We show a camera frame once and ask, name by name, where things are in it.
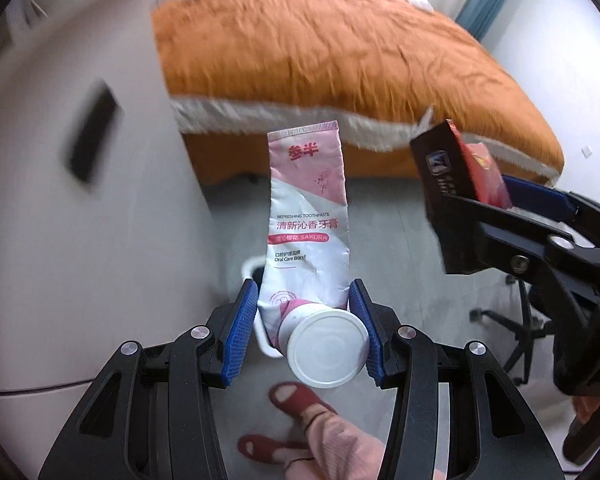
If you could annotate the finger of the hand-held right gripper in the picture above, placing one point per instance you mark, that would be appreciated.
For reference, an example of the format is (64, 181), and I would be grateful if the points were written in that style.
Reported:
(500, 230)
(535, 195)

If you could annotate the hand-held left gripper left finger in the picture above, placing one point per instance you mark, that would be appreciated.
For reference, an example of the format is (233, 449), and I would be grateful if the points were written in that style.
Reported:
(237, 340)

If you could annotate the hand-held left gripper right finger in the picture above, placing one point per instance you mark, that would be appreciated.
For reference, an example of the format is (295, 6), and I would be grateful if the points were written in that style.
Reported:
(367, 335)

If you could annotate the white waste bin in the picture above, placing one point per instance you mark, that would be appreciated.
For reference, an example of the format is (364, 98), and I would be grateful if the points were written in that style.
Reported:
(266, 342)

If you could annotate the black and red paper box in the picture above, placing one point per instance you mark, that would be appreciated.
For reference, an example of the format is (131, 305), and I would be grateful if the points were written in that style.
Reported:
(440, 175)

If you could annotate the pink and white toothpaste tube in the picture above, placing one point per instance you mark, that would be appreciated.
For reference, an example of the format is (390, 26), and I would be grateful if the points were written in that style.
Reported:
(305, 220)

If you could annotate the black chair base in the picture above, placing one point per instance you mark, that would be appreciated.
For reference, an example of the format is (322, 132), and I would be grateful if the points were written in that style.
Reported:
(522, 327)

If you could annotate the red slipper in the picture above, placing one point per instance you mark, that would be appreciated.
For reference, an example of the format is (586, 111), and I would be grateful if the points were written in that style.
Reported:
(300, 402)
(260, 447)

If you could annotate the pink trouser leg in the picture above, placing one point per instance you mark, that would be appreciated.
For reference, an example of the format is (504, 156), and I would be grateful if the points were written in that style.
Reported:
(335, 450)

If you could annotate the blue curtain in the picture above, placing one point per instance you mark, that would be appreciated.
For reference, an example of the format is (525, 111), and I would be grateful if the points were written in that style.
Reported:
(480, 0)

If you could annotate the orange blanket with white fringe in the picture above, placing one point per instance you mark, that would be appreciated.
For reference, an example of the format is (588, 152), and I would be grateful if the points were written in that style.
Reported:
(330, 50)

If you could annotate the white wall socket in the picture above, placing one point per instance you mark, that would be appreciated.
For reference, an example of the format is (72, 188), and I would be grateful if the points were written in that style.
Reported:
(587, 151)

